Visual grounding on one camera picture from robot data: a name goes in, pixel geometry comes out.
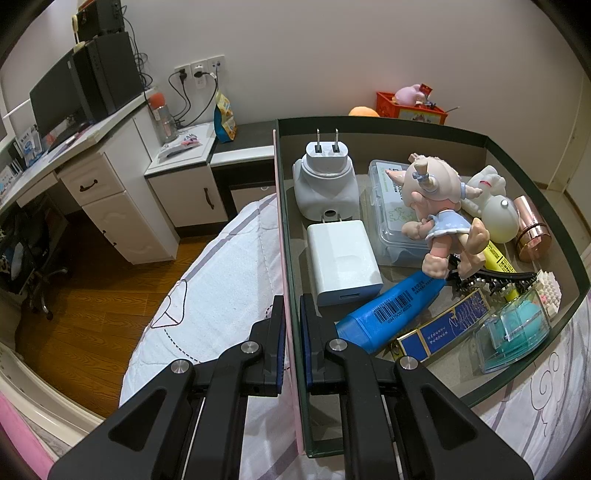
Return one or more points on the white figure lamp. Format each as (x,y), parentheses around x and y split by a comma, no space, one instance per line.
(501,212)

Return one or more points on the doll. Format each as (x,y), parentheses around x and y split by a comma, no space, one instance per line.
(434,184)

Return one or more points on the blue tube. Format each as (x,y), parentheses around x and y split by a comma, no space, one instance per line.
(388,314)

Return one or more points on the black monitor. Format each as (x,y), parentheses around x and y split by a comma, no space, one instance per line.
(57,101)

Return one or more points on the rose gold jar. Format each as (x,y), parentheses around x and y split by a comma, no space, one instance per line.
(533,230)

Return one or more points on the blue gold small box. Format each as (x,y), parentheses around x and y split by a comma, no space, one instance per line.
(443,332)

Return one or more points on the white pink block figure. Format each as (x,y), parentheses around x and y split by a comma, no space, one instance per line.
(547,288)

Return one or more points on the red storage crate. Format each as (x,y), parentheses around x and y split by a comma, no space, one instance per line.
(406,113)

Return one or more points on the yellow highlighter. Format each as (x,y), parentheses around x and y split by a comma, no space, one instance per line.
(496,256)

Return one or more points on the white bed frame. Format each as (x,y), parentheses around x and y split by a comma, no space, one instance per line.
(46,392)

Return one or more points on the pink fleece blanket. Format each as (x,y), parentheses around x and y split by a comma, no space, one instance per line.
(21,438)

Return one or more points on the clear plastic box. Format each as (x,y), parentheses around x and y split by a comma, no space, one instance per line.
(388,221)

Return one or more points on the water bottle with orange lid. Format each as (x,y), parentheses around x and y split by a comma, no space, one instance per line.
(164,120)

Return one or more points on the pink box with dark lining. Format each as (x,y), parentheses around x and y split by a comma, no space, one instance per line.
(508,143)

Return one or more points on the papers on nightstand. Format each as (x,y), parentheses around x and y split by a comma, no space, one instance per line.
(180,145)

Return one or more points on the black computer tower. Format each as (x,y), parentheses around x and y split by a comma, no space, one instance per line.
(108,76)

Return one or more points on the white charger block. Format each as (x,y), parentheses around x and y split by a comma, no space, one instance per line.
(344,263)

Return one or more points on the white desk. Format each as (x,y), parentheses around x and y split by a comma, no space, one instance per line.
(115,184)

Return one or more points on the orange plush toy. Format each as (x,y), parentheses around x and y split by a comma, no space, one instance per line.
(364,111)

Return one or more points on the small black speaker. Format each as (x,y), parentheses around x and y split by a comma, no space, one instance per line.
(101,18)

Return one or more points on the blue white box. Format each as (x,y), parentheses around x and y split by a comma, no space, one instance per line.
(27,145)

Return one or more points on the pink plush toy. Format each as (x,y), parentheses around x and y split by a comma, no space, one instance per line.
(406,94)

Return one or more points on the black hair clip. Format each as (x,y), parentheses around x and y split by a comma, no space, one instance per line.
(456,267)
(508,280)

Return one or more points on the black office chair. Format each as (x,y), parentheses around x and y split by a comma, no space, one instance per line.
(32,263)

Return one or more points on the wall power outlet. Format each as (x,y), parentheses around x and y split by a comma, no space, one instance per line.
(201,69)

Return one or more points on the yellow blue snack bag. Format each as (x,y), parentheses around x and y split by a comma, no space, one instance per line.
(225,120)

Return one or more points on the white plug night light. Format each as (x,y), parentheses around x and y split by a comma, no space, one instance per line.
(323,184)

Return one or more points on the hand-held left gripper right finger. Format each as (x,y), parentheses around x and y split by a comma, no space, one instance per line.
(307,350)

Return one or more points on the white nightstand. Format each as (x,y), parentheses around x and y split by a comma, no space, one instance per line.
(184,194)

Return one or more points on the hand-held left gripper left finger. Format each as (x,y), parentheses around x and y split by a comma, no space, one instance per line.
(278,350)

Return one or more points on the teal sponge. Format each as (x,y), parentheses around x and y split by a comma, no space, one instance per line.
(512,323)

